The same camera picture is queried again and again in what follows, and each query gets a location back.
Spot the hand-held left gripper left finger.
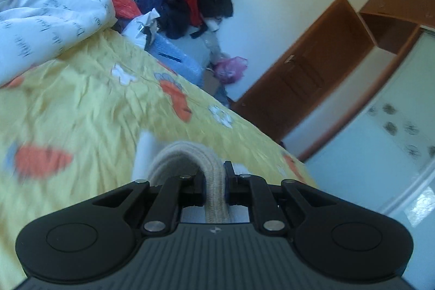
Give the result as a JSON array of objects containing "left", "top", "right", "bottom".
[{"left": 90, "top": 173, "right": 207, "bottom": 236}]

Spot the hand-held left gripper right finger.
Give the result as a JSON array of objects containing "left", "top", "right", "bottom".
[{"left": 222, "top": 160, "right": 337, "bottom": 235}]

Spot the beige knitted sock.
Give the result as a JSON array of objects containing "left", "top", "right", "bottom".
[{"left": 135, "top": 131, "right": 250, "bottom": 226}]

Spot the pink plastic bag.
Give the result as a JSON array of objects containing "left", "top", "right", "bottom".
[{"left": 213, "top": 56, "right": 249, "bottom": 84}]

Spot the blue knit cloth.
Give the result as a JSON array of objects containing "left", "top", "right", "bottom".
[{"left": 147, "top": 33, "right": 205, "bottom": 87}]

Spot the wooden door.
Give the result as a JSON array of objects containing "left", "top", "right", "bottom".
[{"left": 234, "top": 0, "right": 375, "bottom": 142}]

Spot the yellow floral bedsheet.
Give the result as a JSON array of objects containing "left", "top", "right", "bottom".
[{"left": 0, "top": 28, "right": 320, "bottom": 290}]

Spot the clear plastic bag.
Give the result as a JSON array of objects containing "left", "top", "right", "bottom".
[{"left": 203, "top": 29, "right": 227, "bottom": 64}]

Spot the frosted sliding door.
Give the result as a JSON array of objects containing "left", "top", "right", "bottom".
[{"left": 305, "top": 28, "right": 435, "bottom": 230}]

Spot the white plastic bag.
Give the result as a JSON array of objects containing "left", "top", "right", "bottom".
[{"left": 121, "top": 8, "right": 160, "bottom": 48}]

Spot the dark blue clothing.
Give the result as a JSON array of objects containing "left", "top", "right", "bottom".
[{"left": 137, "top": 0, "right": 191, "bottom": 39}]

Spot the white printed quilt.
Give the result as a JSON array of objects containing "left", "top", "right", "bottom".
[{"left": 0, "top": 0, "right": 118, "bottom": 89}]

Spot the wooden door frame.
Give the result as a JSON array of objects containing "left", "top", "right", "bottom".
[{"left": 281, "top": 0, "right": 435, "bottom": 162}]

